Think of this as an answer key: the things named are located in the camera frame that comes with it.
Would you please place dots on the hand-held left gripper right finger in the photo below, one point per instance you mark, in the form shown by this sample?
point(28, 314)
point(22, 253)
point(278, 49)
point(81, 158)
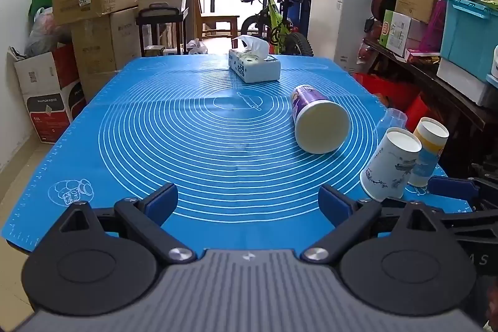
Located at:
point(334, 204)

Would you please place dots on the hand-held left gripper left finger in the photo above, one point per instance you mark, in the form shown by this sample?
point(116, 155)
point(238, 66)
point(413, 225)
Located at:
point(163, 200)

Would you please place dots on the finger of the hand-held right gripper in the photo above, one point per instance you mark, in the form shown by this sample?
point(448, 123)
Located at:
point(451, 189)

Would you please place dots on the purple and white cup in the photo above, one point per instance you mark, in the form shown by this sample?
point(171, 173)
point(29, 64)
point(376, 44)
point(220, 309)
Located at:
point(323, 126)

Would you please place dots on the yellow and white paper cup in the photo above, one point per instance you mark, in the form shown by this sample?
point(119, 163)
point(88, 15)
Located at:
point(431, 149)

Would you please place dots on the clear plastic cup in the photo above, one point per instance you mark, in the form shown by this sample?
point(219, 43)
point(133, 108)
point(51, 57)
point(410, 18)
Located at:
point(393, 120)

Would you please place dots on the dark wooden side table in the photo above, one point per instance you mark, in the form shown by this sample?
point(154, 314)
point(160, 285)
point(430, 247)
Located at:
point(447, 110)

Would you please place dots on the blue silicone baking mat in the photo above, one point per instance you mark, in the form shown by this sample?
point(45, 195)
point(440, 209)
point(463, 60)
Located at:
point(233, 161)

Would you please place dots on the white foam box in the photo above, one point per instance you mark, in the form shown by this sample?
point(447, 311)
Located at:
point(463, 83)

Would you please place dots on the red plastic bags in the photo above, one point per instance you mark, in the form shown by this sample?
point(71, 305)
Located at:
point(389, 91)

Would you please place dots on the blue plastic storage bin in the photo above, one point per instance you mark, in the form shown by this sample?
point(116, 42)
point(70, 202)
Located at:
point(469, 40)

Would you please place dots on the red and white cardboard box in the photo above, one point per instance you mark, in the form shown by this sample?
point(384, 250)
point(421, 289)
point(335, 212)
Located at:
point(46, 94)

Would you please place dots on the small white floor bag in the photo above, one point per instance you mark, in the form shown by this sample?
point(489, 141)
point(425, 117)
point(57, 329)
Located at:
point(197, 46)

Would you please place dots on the white patterned tissue box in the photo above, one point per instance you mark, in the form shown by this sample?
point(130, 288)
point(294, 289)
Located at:
point(253, 68)

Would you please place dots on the green and white carton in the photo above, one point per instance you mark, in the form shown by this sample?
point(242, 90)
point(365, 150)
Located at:
point(397, 32)

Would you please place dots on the white chest freezer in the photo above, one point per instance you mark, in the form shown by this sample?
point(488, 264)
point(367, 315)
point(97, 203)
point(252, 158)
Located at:
point(338, 24)

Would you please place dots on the wooden chair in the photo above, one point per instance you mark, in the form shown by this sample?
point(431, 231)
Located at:
point(218, 22)

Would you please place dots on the green and black bicycle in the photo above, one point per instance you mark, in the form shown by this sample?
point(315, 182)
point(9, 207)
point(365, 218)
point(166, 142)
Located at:
point(272, 17)

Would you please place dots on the grey plastic bag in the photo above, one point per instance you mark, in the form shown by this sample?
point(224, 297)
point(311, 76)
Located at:
point(44, 32)

